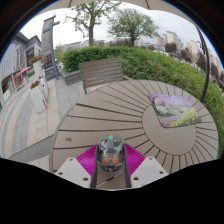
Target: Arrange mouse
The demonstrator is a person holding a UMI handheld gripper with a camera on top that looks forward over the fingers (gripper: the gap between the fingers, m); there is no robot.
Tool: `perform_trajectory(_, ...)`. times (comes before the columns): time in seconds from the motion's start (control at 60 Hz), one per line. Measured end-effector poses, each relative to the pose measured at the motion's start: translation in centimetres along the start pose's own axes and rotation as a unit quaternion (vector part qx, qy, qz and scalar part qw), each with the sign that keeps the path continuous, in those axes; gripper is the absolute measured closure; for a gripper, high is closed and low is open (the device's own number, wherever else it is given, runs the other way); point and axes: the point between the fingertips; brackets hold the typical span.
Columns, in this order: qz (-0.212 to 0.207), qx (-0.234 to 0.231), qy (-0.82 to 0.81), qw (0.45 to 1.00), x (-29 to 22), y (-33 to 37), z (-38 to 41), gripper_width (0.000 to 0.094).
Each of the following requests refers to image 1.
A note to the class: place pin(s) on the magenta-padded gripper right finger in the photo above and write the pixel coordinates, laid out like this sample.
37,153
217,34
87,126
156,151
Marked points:
148,170

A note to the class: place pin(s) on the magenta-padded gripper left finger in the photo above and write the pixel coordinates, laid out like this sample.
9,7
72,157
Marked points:
73,170

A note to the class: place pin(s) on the transparent grey computer mouse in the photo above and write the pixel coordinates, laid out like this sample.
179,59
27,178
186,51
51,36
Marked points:
110,156

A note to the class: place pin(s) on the floral print mouse pad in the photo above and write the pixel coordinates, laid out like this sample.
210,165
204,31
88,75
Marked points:
173,110

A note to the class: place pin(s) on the grey low stone ledge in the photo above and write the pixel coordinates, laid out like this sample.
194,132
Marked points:
33,150

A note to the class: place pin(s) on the white planter with orange flowers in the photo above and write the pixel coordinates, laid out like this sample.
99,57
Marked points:
37,98

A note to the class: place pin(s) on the brown slatted chair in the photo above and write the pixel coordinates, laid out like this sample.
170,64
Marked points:
101,70

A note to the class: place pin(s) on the green hedge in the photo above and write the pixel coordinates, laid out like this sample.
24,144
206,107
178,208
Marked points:
160,65

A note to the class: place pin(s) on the white planter with red flowers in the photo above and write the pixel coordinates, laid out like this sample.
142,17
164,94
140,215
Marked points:
37,68

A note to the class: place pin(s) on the black curved parasol pole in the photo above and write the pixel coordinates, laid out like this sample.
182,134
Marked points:
207,73

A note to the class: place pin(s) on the grey shopfront building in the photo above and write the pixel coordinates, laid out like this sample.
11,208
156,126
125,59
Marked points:
15,56

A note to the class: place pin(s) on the tall grey sign pillar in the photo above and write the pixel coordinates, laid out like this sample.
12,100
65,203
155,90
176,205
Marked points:
47,40

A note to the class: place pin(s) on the distant apartment buildings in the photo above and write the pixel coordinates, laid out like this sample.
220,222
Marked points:
171,37

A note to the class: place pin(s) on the thin-trunked sparse tree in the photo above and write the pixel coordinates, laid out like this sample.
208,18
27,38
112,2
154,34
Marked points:
91,30

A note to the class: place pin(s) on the round leafy green tree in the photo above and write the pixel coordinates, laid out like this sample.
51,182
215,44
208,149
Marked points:
132,21

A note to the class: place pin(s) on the beige parasol canopy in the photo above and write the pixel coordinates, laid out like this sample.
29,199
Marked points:
156,4

